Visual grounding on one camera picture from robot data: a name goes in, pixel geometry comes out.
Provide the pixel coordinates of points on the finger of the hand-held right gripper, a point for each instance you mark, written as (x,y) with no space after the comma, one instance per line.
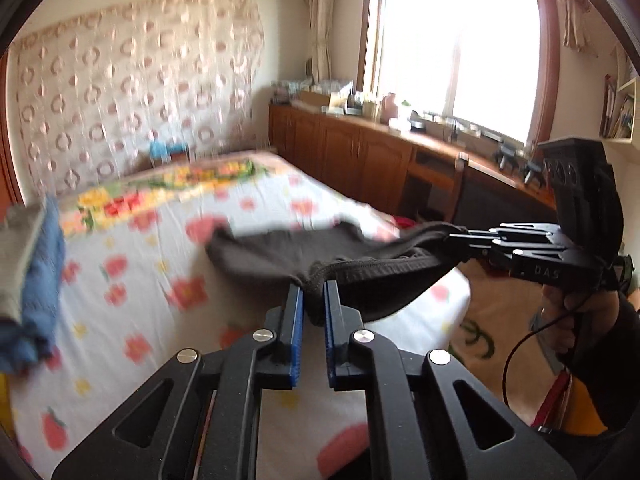
(500,251)
(520,232)

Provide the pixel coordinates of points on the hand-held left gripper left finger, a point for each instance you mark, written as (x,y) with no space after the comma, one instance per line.
(297,340)

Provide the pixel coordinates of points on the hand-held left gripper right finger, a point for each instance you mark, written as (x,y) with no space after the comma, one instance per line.
(330,340)

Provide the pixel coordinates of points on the black pants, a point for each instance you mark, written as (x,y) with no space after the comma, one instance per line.
(350,260)

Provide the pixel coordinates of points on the person's right forearm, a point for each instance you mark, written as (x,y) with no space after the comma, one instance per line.
(610,360)

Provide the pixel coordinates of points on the grey-green folded pants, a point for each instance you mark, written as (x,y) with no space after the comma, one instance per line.
(22,255)

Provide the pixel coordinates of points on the person's right hand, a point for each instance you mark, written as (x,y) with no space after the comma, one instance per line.
(557,315)

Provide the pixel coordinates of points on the dark chair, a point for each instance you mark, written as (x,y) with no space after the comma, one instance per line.
(500,195)

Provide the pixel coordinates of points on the small black tripod gadget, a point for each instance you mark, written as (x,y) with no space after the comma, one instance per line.
(532,172)
(507,156)

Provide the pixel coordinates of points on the beige patterned rug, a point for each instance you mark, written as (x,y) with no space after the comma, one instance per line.
(505,320)

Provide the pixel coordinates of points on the red knit cloth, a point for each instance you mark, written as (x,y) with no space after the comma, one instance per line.
(405,220)

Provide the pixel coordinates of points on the strawberry print bed sheet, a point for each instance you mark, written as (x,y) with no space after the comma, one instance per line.
(175,310)

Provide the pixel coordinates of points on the small black box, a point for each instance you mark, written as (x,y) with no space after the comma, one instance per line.
(417,125)

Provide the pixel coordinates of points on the pink bottle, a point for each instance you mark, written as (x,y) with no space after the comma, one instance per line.
(390,107)

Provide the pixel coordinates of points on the long wooden cabinet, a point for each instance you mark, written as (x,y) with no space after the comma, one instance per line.
(350,150)

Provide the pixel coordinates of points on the window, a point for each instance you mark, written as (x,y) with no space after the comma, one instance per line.
(460,45)

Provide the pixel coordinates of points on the floral pillow cover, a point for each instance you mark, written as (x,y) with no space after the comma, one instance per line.
(165,190)

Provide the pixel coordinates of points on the blue bag on box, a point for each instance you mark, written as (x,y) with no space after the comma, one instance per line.
(167,152)

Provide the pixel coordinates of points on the open cardboard box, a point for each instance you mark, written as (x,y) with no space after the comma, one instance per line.
(312,97)

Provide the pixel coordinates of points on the blue jeans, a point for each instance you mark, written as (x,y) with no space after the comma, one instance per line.
(42,300)

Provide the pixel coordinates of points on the circle pattern sheer curtain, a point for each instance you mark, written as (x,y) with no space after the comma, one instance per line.
(135,85)

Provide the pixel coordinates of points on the wall shelf with books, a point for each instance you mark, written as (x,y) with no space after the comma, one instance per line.
(622,105)

